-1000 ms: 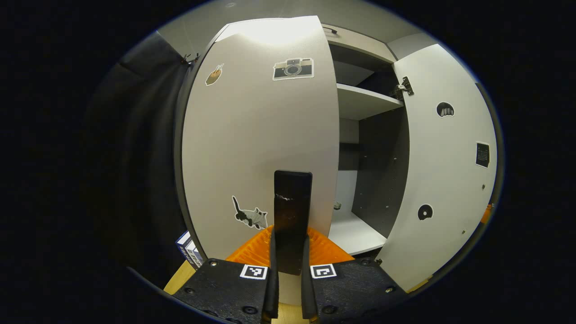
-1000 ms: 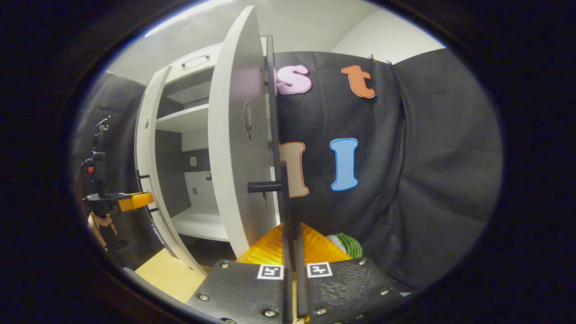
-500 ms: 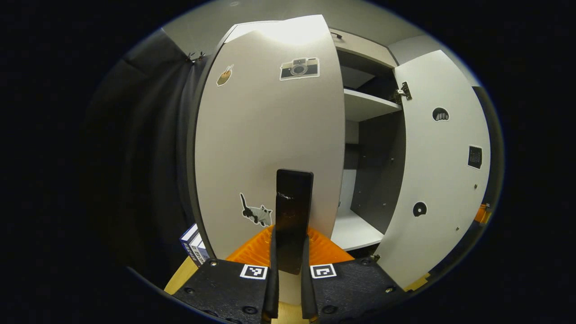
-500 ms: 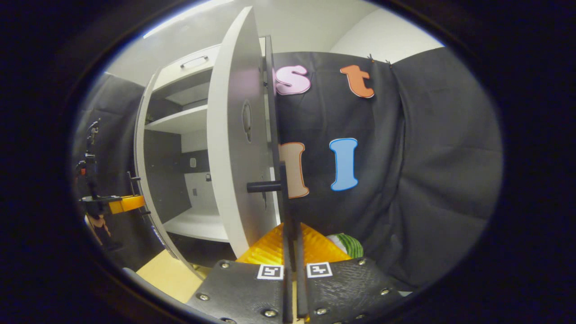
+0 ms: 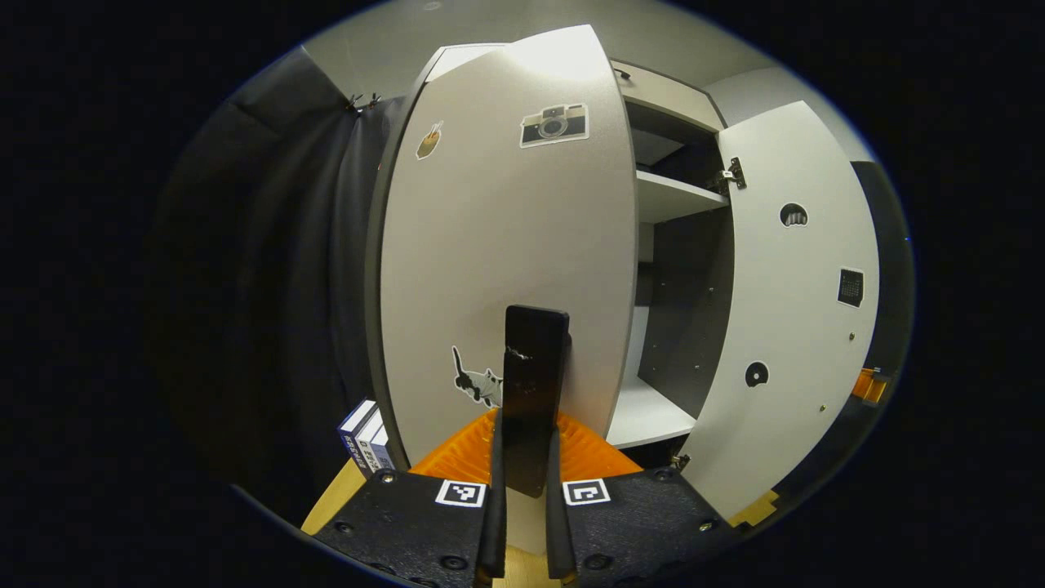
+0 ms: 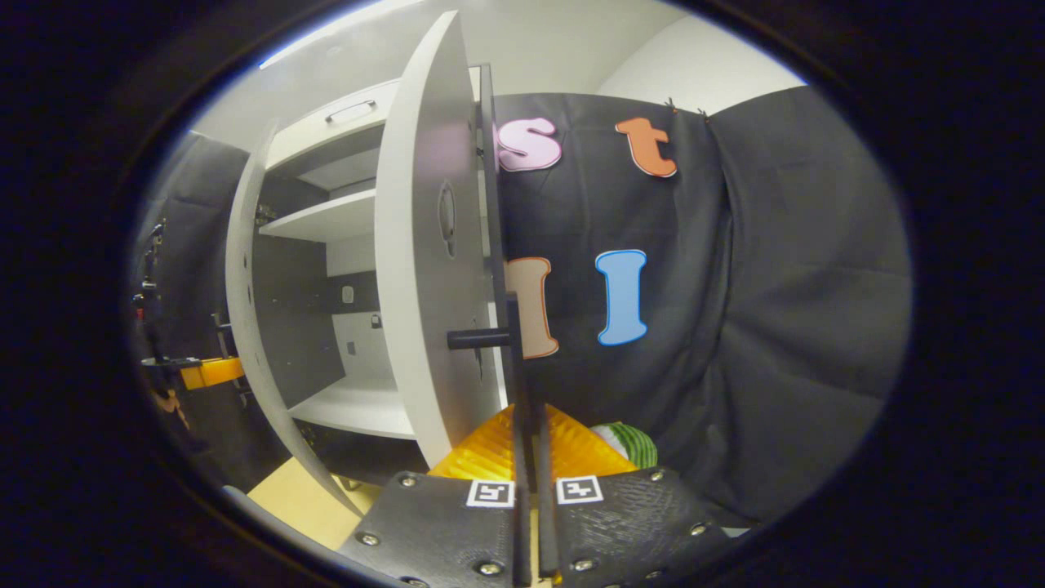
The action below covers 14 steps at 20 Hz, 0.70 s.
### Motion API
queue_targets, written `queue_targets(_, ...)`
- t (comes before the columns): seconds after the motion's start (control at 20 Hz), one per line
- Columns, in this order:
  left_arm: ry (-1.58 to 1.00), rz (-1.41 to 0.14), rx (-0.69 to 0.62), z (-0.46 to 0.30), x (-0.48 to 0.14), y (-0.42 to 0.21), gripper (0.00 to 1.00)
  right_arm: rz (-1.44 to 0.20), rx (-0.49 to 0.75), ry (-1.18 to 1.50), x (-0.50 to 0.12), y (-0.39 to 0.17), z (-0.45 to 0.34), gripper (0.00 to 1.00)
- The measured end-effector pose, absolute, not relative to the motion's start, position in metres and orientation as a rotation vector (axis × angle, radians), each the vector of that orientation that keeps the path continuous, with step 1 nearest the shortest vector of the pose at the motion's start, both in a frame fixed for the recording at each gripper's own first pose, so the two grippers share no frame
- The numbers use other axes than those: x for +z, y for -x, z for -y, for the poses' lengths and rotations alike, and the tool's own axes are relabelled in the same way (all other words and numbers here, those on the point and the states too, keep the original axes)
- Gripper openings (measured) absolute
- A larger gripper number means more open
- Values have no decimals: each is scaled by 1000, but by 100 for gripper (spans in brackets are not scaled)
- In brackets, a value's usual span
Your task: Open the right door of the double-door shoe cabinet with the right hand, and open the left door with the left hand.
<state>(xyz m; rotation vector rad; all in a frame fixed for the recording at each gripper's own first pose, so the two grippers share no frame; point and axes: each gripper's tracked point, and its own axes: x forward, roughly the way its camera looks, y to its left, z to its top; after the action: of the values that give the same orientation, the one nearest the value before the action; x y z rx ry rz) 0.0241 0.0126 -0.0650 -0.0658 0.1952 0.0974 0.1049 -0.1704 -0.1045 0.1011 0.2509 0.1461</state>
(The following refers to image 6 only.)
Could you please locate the white cabinet bottom panel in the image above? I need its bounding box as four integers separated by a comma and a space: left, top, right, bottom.
288, 377, 417, 442

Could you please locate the white double-door shoe cabinet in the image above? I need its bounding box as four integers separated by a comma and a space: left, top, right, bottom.
253, 64, 511, 483

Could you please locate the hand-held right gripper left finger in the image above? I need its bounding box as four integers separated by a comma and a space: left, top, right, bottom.
339, 403, 531, 588

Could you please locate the grey drawer handle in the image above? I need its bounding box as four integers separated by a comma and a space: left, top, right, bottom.
325, 100, 378, 125

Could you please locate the white cabinet door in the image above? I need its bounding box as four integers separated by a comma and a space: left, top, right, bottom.
225, 121, 364, 517
374, 10, 511, 468

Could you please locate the watermelon slice toy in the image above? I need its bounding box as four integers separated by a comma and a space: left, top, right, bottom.
589, 421, 659, 470

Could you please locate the black door handle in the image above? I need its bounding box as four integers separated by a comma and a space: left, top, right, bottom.
447, 294, 529, 491

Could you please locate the white cabinet shelf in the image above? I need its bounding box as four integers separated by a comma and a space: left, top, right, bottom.
260, 188, 378, 243
296, 147, 383, 194

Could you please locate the white cabinet drawer front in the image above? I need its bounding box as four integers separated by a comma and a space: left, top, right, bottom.
265, 67, 482, 172

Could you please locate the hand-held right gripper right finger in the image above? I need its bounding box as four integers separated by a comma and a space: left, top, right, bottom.
535, 403, 732, 588

